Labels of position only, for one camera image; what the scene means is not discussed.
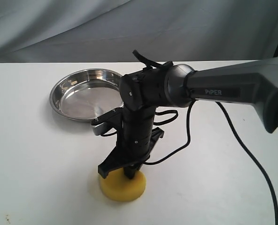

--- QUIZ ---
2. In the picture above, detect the round stainless steel dish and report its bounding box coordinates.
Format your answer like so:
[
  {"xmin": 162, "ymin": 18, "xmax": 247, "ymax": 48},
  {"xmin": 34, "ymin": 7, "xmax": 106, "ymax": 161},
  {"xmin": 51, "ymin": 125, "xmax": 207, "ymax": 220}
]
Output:
[{"xmin": 49, "ymin": 68, "xmax": 123, "ymax": 123}]

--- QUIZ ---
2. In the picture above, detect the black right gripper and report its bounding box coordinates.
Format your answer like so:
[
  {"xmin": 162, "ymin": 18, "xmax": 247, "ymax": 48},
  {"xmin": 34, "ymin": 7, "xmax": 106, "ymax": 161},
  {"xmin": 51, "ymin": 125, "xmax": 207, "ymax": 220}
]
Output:
[{"xmin": 98, "ymin": 106, "xmax": 164, "ymax": 179}]

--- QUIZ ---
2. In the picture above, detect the black cable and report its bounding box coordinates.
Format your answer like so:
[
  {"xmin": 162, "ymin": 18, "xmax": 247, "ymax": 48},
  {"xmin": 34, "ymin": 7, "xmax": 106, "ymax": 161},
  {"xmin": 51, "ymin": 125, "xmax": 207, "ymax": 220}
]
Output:
[{"xmin": 101, "ymin": 49, "xmax": 278, "ymax": 225}]

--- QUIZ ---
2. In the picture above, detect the round yellow sponge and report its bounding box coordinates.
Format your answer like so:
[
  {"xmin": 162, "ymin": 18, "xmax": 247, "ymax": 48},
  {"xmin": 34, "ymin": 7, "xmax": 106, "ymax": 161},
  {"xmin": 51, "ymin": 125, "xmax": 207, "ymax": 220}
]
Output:
[{"xmin": 99, "ymin": 168, "xmax": 146, "ymax": 202}]

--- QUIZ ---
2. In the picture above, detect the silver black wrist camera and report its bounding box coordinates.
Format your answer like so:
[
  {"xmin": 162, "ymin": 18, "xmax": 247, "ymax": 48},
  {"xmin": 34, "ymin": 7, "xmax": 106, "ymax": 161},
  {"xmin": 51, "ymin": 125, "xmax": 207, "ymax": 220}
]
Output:
[{"xmin": 91, "ymin": 107, "xmax": 123, "ymax": 136}]

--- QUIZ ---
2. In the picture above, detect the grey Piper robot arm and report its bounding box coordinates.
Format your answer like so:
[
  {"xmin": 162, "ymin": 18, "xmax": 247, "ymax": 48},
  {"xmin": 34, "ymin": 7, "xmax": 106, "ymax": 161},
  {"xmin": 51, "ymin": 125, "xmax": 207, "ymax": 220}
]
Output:
[{"xmin": 93, "ymin": 57, "xmax": 278, "ymax": 178}]

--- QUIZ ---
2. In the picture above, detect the grey backdrop cloth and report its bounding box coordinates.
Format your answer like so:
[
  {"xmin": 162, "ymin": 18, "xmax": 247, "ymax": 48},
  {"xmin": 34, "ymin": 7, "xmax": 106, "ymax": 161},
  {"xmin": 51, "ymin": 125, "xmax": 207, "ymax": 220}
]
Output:
[{"xmin": 0, "ymin": 0, "xmax": 278, "ymax": 63}]

